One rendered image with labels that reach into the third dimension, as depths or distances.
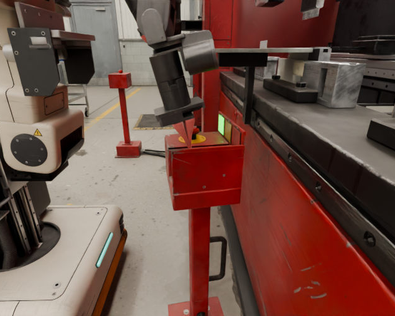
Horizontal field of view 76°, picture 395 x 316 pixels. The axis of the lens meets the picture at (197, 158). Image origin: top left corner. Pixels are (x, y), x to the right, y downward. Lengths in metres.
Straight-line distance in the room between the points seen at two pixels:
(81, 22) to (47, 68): 7.70
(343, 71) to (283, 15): 1.15
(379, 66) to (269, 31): 0.88
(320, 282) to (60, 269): 0.87
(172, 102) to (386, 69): 0.67
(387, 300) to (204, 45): 0.44
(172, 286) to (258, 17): 1.52
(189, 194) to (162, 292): 0.78
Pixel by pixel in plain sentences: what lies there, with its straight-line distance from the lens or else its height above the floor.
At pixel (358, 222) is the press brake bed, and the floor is 0.81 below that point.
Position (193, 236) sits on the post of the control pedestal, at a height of 0.52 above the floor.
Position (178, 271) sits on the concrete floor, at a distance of 1.36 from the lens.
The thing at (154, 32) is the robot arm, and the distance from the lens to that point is 0.50.
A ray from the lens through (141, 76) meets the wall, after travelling 8.09.
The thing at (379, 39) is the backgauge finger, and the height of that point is 1.02.
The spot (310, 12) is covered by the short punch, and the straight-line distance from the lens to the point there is 0.88.
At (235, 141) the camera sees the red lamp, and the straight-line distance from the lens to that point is 0.58.
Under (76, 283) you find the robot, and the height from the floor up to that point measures 0.28.
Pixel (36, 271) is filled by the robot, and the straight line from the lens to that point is 1.13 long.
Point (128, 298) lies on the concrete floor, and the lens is 1.29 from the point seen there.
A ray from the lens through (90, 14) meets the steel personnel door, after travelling 8.39.
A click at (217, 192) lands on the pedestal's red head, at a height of 0.70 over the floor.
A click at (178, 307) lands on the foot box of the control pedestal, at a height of 0.12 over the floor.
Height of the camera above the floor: 1.00
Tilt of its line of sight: 23 degrees down
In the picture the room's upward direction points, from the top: straight up
